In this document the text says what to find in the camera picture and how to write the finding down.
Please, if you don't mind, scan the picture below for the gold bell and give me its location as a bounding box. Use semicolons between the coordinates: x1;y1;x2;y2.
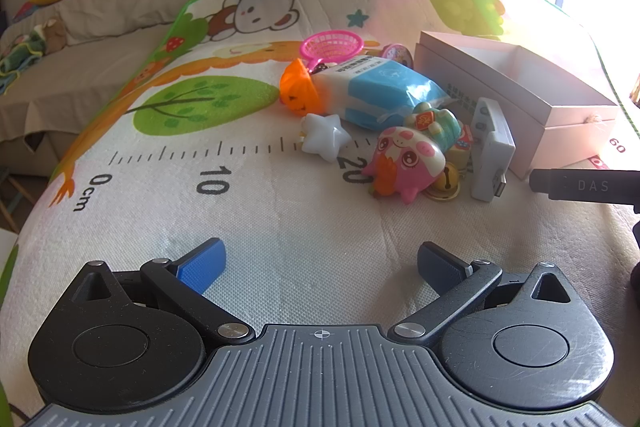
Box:
425;161;462;202

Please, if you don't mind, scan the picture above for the green figure toy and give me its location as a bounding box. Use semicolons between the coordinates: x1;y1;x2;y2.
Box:
404;102;463;152

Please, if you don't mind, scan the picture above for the orange pumpkin toy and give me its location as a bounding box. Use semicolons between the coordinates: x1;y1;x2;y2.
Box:
279;58;321;116

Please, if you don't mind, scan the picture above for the white power adapter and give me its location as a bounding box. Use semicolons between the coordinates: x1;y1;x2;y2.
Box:
470;97;517;202

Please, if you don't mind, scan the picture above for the round pink disc toy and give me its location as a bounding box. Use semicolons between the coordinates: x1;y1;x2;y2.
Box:
382;43;415;68

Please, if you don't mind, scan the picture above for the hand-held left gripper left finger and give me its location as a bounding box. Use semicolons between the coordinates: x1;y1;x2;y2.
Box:
70;237;257;346

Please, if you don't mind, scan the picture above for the beige sofa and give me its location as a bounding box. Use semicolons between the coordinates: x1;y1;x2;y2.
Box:
0;0;281;158

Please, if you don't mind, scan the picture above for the green knitted cloth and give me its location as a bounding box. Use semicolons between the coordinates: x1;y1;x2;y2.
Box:
0;19;66;80

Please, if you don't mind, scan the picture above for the pink cardboard box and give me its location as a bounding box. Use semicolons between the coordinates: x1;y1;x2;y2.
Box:
414;30;621;180

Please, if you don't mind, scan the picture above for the pink plastic strainer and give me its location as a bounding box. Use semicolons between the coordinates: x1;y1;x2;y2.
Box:
300;31;365;70

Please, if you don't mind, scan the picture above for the pink cartoon figure toy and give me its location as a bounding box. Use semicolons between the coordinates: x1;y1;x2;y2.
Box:
361;126;447;204

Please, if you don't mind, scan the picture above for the white star toy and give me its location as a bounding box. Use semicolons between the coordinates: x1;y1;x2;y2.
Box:
300;113;353;162

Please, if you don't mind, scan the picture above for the blue white tissue pack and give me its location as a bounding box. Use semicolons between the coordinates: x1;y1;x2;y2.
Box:
305;55;448;131

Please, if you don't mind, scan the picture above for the printed cartoon play mat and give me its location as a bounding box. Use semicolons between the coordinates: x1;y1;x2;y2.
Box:
0;0;640;427

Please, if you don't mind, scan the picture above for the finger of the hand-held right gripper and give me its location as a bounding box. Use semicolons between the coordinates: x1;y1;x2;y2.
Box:
529;167;640;214

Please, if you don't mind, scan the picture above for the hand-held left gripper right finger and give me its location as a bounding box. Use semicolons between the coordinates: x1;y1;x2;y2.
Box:
387;242;576;348

